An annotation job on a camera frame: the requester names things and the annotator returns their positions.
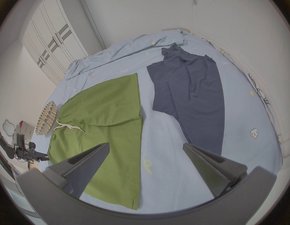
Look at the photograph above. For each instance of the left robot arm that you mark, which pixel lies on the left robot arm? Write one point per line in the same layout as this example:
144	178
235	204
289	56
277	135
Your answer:
9	152

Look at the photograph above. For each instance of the white wardrobe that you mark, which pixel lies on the white wardrobe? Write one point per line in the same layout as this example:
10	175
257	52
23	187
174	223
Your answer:
53	31

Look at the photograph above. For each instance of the dark blue garment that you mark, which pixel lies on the dark blue garment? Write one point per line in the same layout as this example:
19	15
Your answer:
194	90

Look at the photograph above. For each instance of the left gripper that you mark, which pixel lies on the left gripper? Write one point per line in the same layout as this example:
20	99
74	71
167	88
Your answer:
31	155

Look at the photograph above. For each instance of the green shorts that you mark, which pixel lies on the green shorts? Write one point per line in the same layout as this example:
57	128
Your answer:
107	106

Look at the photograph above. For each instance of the pale blue quilt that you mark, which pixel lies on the pale blue quilt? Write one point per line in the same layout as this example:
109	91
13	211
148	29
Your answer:
116	50

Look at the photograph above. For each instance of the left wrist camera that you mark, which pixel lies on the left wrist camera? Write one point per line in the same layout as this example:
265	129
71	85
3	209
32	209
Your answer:
32	145

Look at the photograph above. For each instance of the round woven basket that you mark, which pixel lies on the round woven basket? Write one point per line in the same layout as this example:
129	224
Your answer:
46	118

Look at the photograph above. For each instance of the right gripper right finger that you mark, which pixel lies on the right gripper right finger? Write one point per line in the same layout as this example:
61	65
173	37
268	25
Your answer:
213	170

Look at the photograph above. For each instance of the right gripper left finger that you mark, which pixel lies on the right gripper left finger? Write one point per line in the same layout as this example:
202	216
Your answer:
74	172

